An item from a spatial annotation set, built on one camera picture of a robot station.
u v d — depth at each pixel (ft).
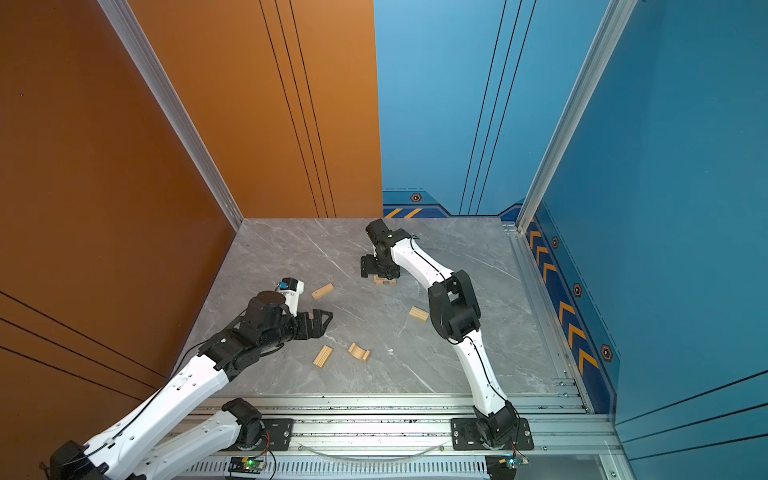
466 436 2.38
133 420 1.41
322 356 2.78
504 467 2.32
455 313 1.97
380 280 3.30
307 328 2.21
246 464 2.33
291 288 2.25
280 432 2.44
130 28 2.34
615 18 2.30
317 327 2.28
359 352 2.81
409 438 2.44
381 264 2.78
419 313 3.08
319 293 3.24
